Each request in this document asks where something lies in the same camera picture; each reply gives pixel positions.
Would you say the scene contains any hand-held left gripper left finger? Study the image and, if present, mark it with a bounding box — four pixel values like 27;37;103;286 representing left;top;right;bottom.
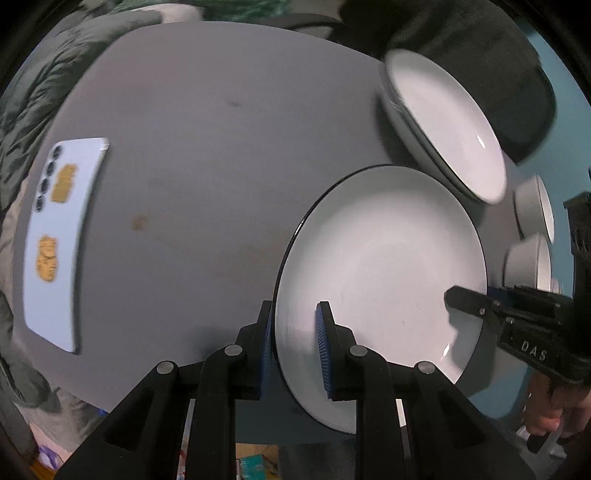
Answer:
54;300;278;480

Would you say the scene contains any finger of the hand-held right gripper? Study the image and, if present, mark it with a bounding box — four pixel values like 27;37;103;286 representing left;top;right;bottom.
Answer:
444;285;507;341
486;285;523;301

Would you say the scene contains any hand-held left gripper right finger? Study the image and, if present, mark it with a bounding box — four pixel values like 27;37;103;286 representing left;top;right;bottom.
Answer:
315;301;527;480

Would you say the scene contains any small white bowl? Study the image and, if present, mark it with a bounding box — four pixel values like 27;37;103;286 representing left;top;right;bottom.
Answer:
503;233;555;289
514;175;555;241

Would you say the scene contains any large white black-rimmed plate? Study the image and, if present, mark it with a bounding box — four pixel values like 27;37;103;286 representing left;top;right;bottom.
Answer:
271;165;488;435

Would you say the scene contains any person's right hand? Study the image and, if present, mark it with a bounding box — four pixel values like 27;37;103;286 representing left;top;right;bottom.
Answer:
524;370;591;437

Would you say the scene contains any teal carton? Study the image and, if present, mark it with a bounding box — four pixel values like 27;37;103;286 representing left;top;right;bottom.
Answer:
237;454;267;480

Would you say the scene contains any light blue smartphone with stickers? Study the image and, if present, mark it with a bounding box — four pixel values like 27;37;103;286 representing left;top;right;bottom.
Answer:
23;137;110;355

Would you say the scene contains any dark grey fleece garment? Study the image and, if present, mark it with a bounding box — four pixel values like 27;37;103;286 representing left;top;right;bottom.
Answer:
342;0;557;165

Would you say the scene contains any grey duvet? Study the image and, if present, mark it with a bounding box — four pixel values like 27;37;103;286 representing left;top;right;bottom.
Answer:
0;9;162;416

